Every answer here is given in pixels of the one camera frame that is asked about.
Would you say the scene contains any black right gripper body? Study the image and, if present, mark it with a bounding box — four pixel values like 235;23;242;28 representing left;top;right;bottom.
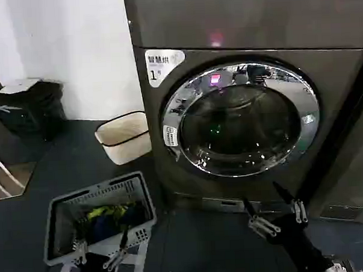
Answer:
267;211;326;268

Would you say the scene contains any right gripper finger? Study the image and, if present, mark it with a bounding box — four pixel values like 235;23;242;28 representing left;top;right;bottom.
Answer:
272;179;309;226
241;196;282;240

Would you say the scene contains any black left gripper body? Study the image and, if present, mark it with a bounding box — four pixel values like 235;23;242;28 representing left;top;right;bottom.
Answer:
79;251;109;272

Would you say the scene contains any grey dryer with cut-off door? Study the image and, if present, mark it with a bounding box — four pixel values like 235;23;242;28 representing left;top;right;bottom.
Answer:
300;48;363;227

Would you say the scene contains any grey front-loading dryer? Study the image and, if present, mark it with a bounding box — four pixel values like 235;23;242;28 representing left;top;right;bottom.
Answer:
123;0;363;228

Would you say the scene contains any large white dryer label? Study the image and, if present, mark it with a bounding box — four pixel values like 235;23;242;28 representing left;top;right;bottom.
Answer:
143;48;187;89

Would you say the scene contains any black bin with white lid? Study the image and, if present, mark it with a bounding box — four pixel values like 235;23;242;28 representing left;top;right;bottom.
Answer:
0;75;68;142

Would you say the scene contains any white bin with black rim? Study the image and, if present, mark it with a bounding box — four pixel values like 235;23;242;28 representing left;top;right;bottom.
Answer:
93;110;154;167

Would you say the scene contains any round glass dryer door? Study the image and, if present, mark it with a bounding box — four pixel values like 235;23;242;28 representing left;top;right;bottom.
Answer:
158;56;324;182

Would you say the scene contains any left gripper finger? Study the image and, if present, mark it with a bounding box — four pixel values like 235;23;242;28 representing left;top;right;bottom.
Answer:
71;227;88;265
100;227;131;270

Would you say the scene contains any checkered floor mat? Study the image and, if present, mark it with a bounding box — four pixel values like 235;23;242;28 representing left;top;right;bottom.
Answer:
54;241;152;272

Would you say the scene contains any dark blue garment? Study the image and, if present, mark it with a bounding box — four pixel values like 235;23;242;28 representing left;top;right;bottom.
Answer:
92;205;151;239

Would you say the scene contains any yellow-green garment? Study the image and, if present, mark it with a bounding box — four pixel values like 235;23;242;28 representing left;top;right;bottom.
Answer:
84;203;129;223

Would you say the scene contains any grey plastic laundry basket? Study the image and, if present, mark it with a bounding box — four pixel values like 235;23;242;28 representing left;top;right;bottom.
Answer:
39;170;160;268

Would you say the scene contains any small white door label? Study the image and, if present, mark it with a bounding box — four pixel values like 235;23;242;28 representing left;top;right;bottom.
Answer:
163;123;180;148

